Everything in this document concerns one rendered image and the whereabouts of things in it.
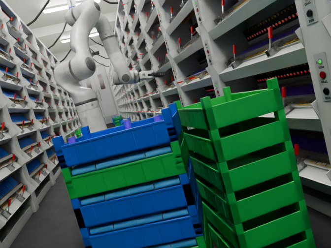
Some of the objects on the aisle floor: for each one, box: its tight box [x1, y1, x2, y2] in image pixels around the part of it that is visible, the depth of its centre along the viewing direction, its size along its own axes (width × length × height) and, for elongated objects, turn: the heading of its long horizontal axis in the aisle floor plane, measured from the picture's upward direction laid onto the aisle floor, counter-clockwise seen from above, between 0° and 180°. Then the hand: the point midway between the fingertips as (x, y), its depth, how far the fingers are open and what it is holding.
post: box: [136, 0, 179, 108], centre depth 278 cm, size 20×9×178 cm, turn 171°
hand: (161, 74), depth 196 cm, fingers open, 3 cm apart
